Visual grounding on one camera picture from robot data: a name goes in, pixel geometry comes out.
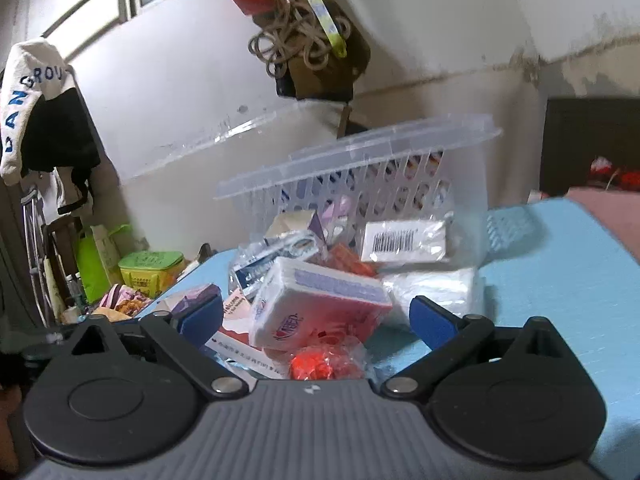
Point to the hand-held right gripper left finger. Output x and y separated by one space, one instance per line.
200 317

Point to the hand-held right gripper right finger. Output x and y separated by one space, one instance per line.
432 320

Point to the white packet with barcode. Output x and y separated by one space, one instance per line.
400 240

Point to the pink and purple tissue pack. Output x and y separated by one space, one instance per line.
320 300

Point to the red candy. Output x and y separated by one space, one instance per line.
325 360

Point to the clear plastic basket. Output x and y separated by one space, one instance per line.
380 170

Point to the clear bag of white tissues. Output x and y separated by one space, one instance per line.
435 287

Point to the white card with red print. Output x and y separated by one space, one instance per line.
235 332

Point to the yellow-green lidded basket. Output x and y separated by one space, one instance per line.
147 272

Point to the printed snack packet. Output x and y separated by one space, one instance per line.
125 302

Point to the blue and white sachet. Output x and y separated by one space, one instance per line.
272 257

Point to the orange packet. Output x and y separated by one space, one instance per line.
347 260

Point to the green tote bag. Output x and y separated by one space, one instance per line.
95 260

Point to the blue foam mat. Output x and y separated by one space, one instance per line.
550 285

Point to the small grey carton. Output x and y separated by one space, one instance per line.
295 222

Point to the metal crutch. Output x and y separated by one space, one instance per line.
35 255

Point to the pink blanket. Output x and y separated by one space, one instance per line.
612 215

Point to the dark wooden headboard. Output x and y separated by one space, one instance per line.
580 140

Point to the red plush toys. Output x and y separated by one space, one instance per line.
615 174

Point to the black hanging garment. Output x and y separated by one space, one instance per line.
60 130

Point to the brown hanging bag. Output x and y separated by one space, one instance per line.
325 70

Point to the white garment with blue letters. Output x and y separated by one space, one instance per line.
25 95

